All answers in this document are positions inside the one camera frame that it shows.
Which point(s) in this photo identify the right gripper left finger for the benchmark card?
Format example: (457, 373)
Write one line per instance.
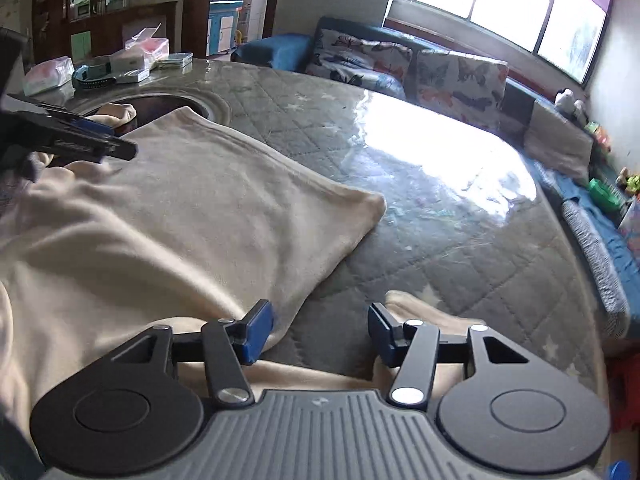
(224, 346)

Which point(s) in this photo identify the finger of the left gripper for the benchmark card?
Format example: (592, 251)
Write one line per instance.
(65, 119)
(76, 146)

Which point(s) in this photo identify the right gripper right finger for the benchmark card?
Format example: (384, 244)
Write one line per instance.
(414, 348)

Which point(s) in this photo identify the cream beige garment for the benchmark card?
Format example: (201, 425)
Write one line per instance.
(201, 224)

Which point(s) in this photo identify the plastic wrapped tissue pack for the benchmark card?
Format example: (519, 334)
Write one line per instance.
(48, 75)

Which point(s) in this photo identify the black induction cooktop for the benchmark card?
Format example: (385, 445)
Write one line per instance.
(153, 104)

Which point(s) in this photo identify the tissue box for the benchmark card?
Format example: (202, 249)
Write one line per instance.
(141, 53)

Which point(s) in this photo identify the dark wooden cabinet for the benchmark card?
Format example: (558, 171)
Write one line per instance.
(83, 29)

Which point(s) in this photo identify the flat booklet stack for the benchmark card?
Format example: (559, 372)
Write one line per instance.
(175, 60)

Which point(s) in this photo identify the blue white small cabinet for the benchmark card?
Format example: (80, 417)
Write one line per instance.
(223, 17)

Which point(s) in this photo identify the red plastic stool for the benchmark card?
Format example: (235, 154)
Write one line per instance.
(623, 383)

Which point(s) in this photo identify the blue sectional sofa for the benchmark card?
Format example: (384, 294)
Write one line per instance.
(607, 246)

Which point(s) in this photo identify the blue plastic stool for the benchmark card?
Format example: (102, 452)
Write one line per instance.
(620, 470)

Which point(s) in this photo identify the green bowl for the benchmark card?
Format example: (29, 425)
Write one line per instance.
(604, 196)

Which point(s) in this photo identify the grey cushion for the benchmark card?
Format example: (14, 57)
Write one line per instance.
(558, 144)

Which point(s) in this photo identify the butterfly pillow right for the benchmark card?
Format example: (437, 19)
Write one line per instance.
(464, 87)

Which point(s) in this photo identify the butterfly pillow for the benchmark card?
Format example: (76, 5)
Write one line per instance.
(464, 87)
(379, 66)

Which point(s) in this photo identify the colourful toy pile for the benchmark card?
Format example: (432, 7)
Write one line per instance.
(602, 162)

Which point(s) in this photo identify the butterfly pillow left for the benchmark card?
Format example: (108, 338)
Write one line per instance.
(379, 66)

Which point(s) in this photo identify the black white plush toy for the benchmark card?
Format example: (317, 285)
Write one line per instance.
(570, 107)

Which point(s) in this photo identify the window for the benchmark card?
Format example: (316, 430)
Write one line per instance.
(564, 33)

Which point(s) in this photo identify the teal black strap device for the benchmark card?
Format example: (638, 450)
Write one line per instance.
(95, 74)

